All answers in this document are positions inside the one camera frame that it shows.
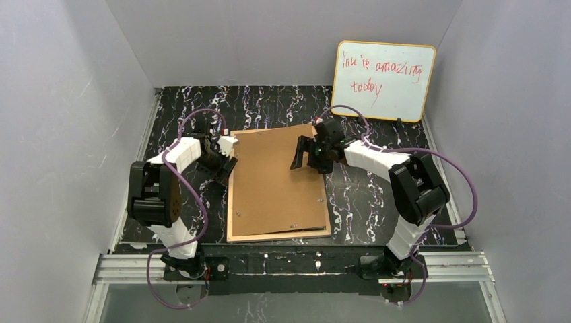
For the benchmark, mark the yellow rimmed whiteboard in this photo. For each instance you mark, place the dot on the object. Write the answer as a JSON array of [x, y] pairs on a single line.
[[384, 81]]

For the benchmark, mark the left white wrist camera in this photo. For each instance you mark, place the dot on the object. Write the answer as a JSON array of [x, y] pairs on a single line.
[[226, 144]]

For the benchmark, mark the aluminium rail base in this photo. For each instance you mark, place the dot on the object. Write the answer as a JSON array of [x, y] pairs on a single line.
[[228, 270]]

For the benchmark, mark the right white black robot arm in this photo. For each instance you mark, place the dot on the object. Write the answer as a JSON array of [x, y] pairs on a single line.
[[418, 190]]

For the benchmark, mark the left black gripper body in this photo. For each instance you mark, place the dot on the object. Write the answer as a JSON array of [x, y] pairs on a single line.
[[217, 161]]

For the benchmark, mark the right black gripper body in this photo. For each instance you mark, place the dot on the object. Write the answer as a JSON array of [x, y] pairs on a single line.
[[310, 151]]

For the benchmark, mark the white wooden picture frame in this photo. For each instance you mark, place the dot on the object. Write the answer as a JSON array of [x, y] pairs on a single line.
[[276, 234]]

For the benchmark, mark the brown cardboard backing board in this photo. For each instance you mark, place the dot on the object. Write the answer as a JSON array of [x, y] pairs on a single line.
[[276, 183]]

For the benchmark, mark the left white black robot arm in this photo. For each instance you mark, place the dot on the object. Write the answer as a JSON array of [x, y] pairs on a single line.
[[155, 198]]

